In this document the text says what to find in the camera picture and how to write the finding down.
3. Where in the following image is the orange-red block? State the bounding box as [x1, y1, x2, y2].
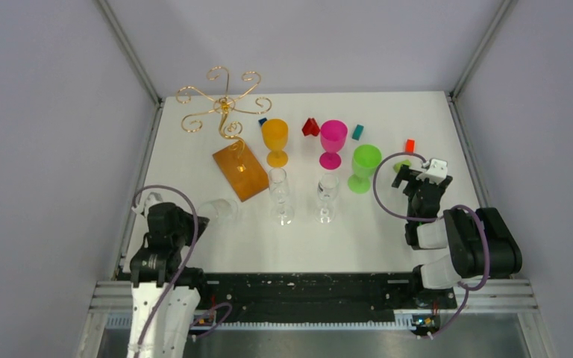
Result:
[404, 139, 415, 153]

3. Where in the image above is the red block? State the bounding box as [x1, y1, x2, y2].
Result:
[301, 117, 320, 136]

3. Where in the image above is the lime green block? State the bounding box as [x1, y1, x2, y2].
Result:
[393, 160, 412, 173]

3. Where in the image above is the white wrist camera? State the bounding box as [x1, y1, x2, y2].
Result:
[417, 158, 448, 184]
[131, 192, 163, 218]

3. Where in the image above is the clear stemmed wine glass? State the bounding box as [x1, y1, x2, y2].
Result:
[316, 173, 339, 224]

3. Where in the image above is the orange plastic goblet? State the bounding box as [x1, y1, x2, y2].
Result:
[261, 119, 289, 168]

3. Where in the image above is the gold wire wine glass rack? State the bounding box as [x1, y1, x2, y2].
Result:
[175, 66, 272, 202]

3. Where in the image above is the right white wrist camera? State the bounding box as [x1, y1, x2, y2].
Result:
[417, 158, 448, 184]

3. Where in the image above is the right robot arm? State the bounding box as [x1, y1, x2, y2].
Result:
[391, 164, 523, 307]

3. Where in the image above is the teal block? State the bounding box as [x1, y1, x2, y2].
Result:
[351, 125, 364, 141]

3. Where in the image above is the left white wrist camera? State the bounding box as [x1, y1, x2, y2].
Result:
[131, 192, 163, 218]

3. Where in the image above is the pink plastic goblet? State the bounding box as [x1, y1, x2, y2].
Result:
[319, 119, 348, 170]

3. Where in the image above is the clear tall flute glass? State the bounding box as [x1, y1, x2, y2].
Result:
[268, 168, 295, 226]

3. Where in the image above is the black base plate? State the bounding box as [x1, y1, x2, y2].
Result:
[177, 269, 457, 324]

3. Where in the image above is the green plastic goblet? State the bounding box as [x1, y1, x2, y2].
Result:
[348, 144, 382, 194]

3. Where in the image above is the clear short wine glass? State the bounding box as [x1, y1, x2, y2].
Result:
[197, 198, 239, 228]

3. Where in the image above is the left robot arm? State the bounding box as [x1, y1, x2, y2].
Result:
[127, 202, 210, 357]

